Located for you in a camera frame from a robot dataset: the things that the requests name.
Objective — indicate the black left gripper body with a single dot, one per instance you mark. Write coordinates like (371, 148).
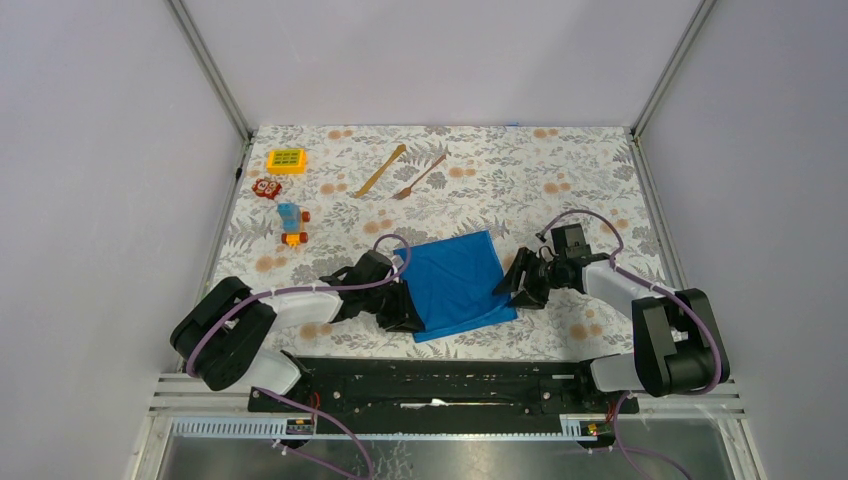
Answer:
(375, 299)

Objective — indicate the red owl toy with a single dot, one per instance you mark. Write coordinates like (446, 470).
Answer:
(266, 188)

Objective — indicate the floral tablecloth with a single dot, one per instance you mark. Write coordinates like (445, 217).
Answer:
(507, 180)

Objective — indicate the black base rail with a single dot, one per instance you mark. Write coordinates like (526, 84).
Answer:
(421, 397)

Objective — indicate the blue cloth napkin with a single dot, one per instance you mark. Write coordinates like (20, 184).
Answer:
(451, 284)

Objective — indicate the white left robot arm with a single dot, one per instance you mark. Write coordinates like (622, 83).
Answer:
(221, 339)

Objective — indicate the wooden fork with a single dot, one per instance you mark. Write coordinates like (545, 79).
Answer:
(407, 191)

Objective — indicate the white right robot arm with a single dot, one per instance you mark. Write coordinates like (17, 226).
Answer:
(676, 346)

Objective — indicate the yellow green toy block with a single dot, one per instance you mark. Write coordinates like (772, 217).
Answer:
(287, 161)

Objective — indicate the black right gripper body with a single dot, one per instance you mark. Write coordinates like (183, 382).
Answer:
(549, 273)

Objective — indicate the wooden spoon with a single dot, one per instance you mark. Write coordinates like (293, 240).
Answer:
(368, 185)

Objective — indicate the blue toy train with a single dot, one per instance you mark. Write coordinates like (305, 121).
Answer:
(294, 220)

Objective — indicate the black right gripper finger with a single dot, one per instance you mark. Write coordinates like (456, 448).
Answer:
(532, 295)
(512, 280)

